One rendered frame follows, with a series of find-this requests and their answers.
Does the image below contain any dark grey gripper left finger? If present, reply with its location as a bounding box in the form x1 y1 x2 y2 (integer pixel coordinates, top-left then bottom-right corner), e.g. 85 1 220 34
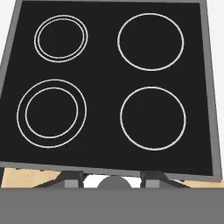
34 171 85 189

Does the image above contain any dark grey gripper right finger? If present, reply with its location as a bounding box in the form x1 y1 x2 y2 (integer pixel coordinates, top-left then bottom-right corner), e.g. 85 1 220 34
140 171 191 189

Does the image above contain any grey round knob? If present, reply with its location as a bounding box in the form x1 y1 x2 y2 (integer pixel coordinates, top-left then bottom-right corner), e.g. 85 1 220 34
95 174 133 189

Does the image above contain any black glass hob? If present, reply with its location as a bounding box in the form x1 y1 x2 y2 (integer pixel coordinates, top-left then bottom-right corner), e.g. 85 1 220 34
0 0 224 184

